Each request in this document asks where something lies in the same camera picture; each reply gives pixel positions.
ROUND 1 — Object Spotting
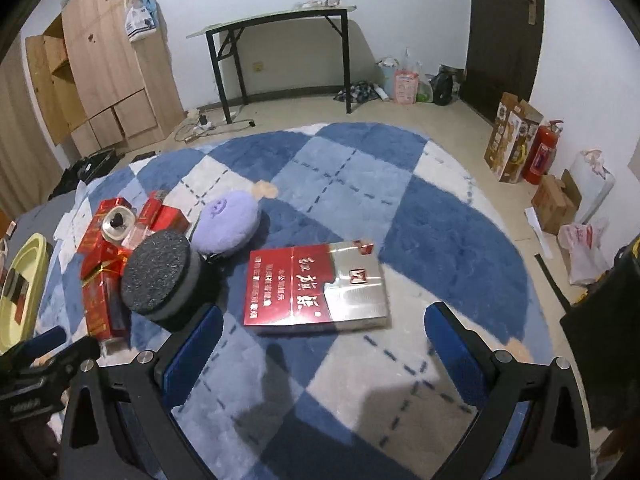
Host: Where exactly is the red silver cigarette carton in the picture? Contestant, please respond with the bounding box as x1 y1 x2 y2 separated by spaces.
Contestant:
243 240 390 334

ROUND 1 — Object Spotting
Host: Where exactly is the yellow plastic basin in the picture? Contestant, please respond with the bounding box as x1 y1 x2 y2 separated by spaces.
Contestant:
0 233 50 353

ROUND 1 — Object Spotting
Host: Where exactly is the blue white checkered rug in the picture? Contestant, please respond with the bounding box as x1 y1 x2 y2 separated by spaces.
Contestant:
37 122 552 479

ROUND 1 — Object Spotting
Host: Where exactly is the grey black round sponge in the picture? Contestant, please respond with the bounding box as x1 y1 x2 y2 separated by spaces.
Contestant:
120 230 204 332

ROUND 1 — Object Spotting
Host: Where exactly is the red gift box pile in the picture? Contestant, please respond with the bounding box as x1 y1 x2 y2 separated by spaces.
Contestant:
77 191 190 342

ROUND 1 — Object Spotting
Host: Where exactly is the beige curtain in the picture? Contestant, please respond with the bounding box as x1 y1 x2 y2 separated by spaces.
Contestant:
0 38 62 219

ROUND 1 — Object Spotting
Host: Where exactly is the black open case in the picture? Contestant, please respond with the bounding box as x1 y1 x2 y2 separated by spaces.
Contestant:
48 148 122 200

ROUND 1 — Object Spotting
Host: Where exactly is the brown cardboard box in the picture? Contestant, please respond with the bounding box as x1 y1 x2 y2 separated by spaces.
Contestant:
532 169 582 235

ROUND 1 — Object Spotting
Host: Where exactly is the purple plush round cushion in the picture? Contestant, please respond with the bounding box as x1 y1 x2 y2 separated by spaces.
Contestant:
191 191 262 257

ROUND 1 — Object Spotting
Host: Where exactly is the red fire extinguisher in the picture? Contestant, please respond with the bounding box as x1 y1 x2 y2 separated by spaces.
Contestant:
522 119 564 185

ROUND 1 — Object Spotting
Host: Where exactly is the printed cardboard box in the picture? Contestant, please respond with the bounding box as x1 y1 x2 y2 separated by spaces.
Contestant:
484 92 544 183

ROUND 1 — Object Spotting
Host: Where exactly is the wooden wardrobe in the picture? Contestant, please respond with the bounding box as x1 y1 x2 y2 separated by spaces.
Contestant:
24 0 186 155

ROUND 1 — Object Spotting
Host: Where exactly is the white power strip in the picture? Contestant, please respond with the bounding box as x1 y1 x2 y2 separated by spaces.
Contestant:
174 109 256 143

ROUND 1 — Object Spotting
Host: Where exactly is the pink plastic bag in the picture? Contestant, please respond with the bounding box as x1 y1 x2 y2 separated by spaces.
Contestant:
394 70 420 105

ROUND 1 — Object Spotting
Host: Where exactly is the black folding table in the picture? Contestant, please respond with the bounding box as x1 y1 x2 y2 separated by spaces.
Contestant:
188 4 357 124

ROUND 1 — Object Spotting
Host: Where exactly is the dark brown door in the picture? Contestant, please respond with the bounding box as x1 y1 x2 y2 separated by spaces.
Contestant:
460 0 544 122

